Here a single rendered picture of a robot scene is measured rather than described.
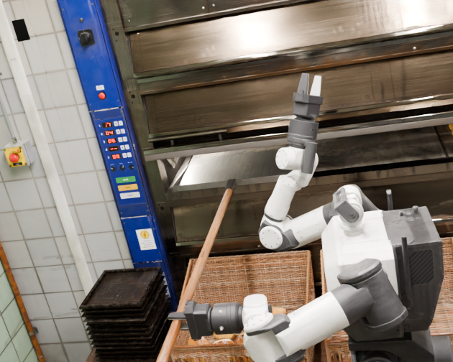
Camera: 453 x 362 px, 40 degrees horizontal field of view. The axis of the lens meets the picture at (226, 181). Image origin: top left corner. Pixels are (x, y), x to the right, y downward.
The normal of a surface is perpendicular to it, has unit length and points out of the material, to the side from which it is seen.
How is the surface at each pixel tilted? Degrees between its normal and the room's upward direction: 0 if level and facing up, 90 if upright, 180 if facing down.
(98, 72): 90
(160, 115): 70
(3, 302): 90
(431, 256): 90
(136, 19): 90
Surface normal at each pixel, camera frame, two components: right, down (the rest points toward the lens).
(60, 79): -0.16, 0.41
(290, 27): -0.22, 0.07
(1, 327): 0.97, -0.11
